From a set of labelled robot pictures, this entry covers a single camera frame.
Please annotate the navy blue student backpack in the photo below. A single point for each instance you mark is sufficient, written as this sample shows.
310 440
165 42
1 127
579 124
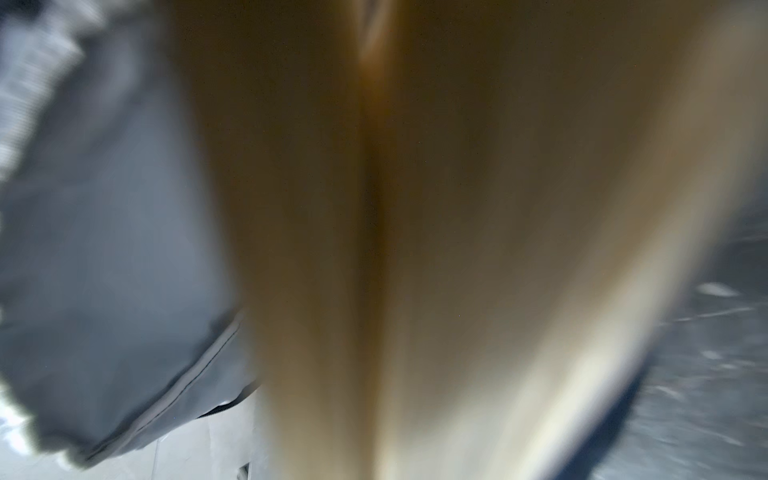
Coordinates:
119 322

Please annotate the navy blue notebook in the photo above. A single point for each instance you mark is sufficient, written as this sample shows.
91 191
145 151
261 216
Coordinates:
455 226

